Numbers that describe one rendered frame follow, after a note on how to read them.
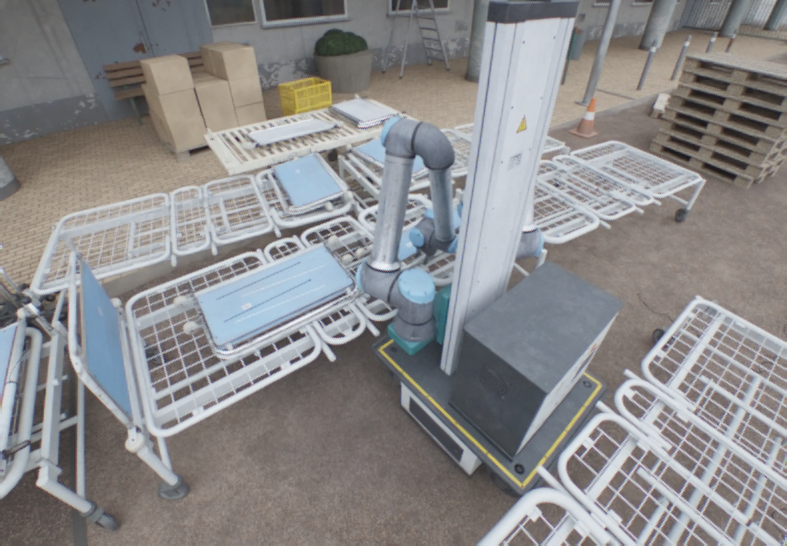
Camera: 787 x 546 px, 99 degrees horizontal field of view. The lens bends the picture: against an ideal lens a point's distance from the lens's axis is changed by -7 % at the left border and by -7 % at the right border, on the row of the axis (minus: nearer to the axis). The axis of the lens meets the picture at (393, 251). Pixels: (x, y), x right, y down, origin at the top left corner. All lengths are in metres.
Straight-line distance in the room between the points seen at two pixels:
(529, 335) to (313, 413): 1.23
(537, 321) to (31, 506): 2.35
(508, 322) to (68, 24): 6.88
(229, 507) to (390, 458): 0.74
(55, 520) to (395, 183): 2.08
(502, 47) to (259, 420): 1.94
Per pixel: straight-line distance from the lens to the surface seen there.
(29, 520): 2.47
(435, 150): 1.29
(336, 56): 7.02
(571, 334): 1.41
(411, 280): 1.45
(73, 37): 7.24
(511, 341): 1.32
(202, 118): 5.03
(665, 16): 14.66
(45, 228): 4.59
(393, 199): 1.38
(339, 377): 2.19
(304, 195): 2.64
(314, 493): 1.95
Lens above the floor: 1.84
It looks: 39 degrees down
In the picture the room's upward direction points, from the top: straight up
